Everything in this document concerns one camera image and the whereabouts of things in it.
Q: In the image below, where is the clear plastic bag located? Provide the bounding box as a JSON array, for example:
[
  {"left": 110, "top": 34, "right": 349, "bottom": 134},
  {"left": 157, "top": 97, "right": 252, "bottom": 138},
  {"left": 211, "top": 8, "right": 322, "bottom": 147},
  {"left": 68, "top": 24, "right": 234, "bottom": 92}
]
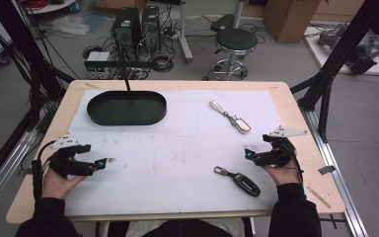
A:
[{"left": 49, "top": 15, "right": 91, "bottom": 37}]

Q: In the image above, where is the person's left hand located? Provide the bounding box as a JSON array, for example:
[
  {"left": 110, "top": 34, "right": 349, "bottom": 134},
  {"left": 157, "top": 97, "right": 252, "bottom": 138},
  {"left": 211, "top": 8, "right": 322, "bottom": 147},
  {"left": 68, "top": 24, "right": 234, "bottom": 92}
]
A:
[{"left": 41, "top": 166, "right": 88, "bottom": 200}]

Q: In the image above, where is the black round stool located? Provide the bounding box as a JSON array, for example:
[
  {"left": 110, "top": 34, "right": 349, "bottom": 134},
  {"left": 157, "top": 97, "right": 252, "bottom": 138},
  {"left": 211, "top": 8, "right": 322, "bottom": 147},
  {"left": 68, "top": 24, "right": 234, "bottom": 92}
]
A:
[{"left": 206, "top": 27, "right": 260, "bottom": 82}]

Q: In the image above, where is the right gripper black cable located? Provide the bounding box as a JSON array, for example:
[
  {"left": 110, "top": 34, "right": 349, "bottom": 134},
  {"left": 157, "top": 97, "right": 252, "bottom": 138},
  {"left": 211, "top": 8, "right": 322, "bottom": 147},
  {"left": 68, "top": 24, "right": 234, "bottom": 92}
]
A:
[{"left": 284, "top": 139, "right": 306, "bottom": 186}]

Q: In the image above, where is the large black computer tower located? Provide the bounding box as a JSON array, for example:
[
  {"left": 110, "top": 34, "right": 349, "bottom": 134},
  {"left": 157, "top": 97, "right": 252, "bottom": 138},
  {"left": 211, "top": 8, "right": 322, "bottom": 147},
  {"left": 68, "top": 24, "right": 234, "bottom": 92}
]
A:
[{"left": 111, "top": 7, "right": 143, "bottom": 62}]

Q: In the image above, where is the grey tape piece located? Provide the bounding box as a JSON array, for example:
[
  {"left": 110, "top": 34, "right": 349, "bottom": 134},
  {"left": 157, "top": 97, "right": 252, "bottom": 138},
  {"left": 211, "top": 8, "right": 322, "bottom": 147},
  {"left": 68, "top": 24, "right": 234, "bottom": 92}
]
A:
[{"left": 318, "top": 165, "right": 338, "bottom": 176}]

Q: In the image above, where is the black metal frame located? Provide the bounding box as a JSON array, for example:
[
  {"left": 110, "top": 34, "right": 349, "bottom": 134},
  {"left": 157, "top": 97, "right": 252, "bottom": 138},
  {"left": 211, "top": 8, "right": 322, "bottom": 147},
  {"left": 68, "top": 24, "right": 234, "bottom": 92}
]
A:
[
  {"left": 0, "top": 0, "right": 77, "bottom": 196},
  {"left": 289, "top": 0, "right": 379, "bottom": 143}
]

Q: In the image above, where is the brown cardboard box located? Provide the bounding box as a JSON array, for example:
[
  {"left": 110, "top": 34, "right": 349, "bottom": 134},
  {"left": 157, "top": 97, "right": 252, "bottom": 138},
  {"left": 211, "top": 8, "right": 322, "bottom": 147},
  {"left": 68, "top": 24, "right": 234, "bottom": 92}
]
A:
[{"left": 263, "top": 0, "right": 322, "bottom": 44}]

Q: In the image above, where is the coil of black cables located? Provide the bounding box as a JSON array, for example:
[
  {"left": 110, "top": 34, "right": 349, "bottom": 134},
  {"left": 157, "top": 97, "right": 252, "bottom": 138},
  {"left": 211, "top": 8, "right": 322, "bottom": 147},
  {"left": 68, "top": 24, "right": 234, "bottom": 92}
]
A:
[{"left": 150, "top": 51, "right": 176, "bottom": 74}]

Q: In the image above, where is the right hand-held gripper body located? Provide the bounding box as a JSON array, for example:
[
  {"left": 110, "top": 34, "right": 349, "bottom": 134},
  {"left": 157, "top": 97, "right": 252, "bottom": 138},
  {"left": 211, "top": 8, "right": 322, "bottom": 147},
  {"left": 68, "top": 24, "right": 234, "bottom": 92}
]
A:
[{"left": 253, "top": 124, "right": 308, "bottom": 168}]

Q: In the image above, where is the grey metal stand leg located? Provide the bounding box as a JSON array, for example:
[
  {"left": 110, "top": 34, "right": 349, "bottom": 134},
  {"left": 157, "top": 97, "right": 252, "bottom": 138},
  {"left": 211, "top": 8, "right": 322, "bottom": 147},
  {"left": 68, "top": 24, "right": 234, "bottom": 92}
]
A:
[{"left": 177, "top": 0, "right": 195, "bottom": 64}]

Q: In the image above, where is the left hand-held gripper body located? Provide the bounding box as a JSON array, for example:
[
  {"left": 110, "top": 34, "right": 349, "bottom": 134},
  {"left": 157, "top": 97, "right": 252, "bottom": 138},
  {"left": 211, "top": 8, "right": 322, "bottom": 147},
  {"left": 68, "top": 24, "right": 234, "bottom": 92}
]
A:
[{"left": 47, "top": 132, "right": 96, "bottom": 180}]

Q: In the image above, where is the person's lap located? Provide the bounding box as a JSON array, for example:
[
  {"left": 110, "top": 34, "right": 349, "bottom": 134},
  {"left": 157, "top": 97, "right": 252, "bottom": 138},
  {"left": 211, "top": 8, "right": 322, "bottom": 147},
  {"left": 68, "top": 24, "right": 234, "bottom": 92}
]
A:
[{"left": 108, "top": 217, "right": 255, "bottom": 237}]

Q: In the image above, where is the black oval tray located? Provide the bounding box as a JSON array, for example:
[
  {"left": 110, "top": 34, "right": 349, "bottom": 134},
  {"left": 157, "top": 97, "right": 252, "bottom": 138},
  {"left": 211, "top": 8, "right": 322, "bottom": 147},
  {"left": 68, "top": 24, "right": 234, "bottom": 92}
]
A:
[{"left": 86, "top": 90, "right": 168, "bottom": 126}]

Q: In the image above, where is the white table mat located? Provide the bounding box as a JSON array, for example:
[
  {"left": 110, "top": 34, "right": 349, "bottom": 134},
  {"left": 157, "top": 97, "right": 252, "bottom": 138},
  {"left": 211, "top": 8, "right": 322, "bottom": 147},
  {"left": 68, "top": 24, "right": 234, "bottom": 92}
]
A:
[{"left": 64, "top": 89, "right": 312, "bottom": 217}]

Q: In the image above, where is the slim black computer tower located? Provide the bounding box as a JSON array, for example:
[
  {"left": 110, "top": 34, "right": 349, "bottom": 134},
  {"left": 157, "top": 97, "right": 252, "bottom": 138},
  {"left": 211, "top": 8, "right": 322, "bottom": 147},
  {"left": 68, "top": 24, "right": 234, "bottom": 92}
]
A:
[{"left": 140, "top": 4, "right": 163, "bottom": 53}]

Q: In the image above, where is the aluminium rail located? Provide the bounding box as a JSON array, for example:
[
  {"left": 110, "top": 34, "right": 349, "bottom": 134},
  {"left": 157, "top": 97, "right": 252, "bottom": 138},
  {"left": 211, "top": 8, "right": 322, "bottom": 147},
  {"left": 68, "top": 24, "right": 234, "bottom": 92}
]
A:
[
  {"left": 299, "top": 107, "right": 370, "bottom": 237},
  {"left": 0, "top": 127, "right": 39, "bottom": 220}
]

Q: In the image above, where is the white power supply box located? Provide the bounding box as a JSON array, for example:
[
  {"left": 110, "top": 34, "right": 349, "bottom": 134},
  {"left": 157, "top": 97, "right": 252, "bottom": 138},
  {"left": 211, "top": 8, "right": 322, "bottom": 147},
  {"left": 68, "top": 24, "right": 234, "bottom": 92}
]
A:
[{"left": 85, "top": 50, "right": 112, "bottom": 80}]

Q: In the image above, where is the person's right hand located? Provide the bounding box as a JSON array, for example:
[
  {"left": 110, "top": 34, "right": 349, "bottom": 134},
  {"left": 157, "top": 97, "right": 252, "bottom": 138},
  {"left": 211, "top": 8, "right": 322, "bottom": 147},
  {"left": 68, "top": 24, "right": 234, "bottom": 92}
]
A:
[{"left": 263, "top": 162, "right": 302, "bottom": 188}]

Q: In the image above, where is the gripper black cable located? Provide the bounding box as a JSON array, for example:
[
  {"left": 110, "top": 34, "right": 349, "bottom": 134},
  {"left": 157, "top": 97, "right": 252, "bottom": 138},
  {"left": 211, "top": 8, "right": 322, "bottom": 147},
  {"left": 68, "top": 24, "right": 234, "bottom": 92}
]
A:
[
  {"left": 31, "top": 140, "right": 57, "bottom": 201},
  {"left": 284, "top": 139, "right": 306, "bottom": 186}
]

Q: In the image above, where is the grey machine part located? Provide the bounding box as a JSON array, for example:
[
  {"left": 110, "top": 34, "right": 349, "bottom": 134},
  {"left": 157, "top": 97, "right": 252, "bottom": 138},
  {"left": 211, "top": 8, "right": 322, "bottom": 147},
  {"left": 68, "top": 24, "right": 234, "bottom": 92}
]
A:
[{"left": 317, "top": 22, "right": 379, "bottom": 76}]

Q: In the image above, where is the black flat case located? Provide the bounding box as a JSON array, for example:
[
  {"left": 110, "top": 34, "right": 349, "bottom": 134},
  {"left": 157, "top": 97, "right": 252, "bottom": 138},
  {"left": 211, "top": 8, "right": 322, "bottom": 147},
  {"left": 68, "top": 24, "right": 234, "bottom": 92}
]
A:
[{"left": 209, "top": 13, "right": 237, "bottom": 33}]

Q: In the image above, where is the black car key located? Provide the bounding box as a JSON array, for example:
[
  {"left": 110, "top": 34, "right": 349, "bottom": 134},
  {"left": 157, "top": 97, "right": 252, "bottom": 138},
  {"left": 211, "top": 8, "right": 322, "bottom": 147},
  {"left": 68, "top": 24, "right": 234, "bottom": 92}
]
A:
[{"left": 213, "top": 165, "right": 262, "bottom": 198}]

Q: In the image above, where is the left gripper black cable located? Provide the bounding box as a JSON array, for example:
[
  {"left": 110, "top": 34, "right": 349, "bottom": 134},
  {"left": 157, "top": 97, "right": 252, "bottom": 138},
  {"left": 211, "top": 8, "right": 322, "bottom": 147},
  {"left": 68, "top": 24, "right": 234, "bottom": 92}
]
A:
[{"left": 31, "top": 140, "right": 57, "bottom": 201}]

